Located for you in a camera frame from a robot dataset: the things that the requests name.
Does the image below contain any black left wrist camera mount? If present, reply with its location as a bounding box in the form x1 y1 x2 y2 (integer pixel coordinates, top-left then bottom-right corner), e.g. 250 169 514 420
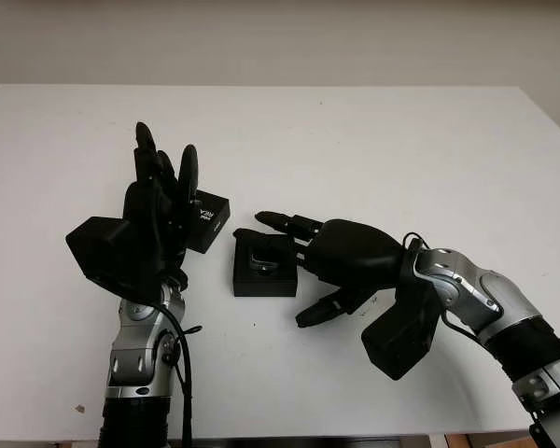
65 215 162 304

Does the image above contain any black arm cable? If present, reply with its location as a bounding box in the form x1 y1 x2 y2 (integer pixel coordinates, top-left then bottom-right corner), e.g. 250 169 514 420
402 231 482 340
158 302 202 444

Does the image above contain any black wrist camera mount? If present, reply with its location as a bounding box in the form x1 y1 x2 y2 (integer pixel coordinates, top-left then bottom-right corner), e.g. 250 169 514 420
65 215 162 304
361 279 442 382

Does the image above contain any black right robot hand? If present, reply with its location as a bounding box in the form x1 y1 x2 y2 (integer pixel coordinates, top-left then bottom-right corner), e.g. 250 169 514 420
232 210 407 330

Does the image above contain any black RealSense box lid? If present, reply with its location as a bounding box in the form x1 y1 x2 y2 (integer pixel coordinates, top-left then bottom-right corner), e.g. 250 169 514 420
186 189 231 256

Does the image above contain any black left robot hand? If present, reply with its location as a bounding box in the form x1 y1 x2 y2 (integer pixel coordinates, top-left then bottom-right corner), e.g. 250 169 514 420
122 120 200 288

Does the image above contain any black box base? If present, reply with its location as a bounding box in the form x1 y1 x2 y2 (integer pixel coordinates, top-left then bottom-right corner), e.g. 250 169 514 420
231 231 299 299

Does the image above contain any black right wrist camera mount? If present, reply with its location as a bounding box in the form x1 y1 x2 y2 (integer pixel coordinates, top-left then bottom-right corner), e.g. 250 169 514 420
361 279 442 382

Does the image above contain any small silver depth camera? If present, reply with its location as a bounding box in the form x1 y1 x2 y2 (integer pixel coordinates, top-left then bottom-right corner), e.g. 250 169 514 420
246 249 281 276

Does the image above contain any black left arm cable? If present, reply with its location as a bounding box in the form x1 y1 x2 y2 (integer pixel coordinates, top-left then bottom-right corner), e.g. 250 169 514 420
158 302 202 444

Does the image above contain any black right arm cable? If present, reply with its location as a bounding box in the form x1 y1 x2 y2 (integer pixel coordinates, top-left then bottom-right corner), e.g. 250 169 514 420
402 231 482 340

